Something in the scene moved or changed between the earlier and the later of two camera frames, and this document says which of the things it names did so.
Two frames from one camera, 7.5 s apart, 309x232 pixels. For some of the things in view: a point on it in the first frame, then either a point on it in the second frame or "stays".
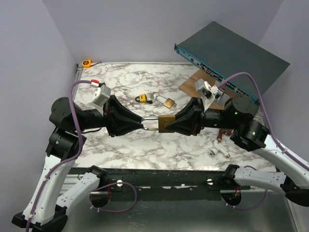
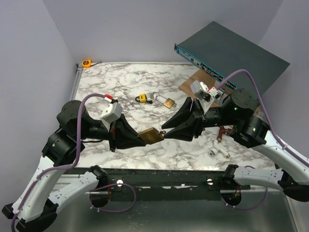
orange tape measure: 87,63 stays
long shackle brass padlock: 168,103 stays
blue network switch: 222,53 stays
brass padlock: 163,121 -> 151,136
